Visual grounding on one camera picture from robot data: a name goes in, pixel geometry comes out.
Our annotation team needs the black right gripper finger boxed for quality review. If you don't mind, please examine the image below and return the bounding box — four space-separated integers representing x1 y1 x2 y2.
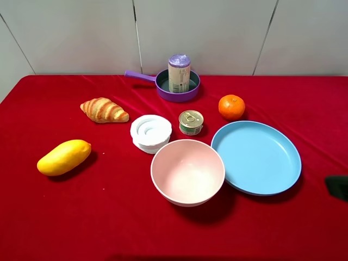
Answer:
325 175 348 202

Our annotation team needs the purple-capped cylindrical roll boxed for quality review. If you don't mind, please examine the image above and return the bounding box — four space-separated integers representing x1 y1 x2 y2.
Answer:
168 54 191 93

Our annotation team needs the white round lidded container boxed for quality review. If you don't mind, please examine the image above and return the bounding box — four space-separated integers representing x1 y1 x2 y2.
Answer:
130 115 172 154

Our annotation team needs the blue plate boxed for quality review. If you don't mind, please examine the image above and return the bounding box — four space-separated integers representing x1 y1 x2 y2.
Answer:
211 121 302 196

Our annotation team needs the orange tangerine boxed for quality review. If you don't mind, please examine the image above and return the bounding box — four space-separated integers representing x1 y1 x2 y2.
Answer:
218 95 245 121

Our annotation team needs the pink bowl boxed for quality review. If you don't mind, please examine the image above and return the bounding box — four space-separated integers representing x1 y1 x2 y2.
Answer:
150 139 226 207

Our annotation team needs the small tin can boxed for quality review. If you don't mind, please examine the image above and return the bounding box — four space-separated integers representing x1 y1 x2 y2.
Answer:
179 110 204 136

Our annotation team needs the purple saucepan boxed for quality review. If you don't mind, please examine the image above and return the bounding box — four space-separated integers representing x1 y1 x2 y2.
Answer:
125 69 201 103

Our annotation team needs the croissant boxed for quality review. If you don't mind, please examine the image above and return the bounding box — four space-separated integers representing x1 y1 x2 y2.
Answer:
80 97 129 123

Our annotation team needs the yellow mango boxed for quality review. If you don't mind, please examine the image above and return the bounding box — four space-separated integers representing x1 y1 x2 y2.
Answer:
37 139 91 176

